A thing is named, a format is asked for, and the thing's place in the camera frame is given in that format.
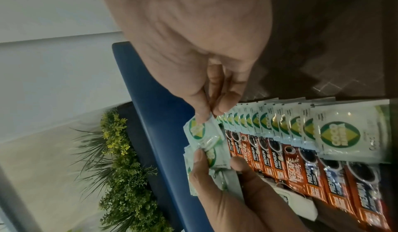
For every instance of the person's left hand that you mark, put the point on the person's left hand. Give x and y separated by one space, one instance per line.
248 201

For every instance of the person's right hand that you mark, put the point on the person's right hand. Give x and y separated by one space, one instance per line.
192 29

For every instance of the stack of white green packets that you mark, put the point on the stack of white green packets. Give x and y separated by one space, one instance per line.
225 182

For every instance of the white green sachet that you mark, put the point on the white green sachet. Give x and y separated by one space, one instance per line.
203 134

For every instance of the white paper packet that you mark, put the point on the white paper packet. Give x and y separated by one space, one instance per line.
295 201

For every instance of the row of orange coffee packets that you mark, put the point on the row of orange coffee packets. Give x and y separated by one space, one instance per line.
311 174

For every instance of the blue padded bench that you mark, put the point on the blue padded bench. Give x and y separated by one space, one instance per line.
155 118

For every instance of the row of white green packets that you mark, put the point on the row of white green packets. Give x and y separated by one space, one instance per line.
335 132

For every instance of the black planter box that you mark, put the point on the black planter box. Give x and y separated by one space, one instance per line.
136 137

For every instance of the green artificial plant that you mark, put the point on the green artificial plant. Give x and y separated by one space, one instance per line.
124 182

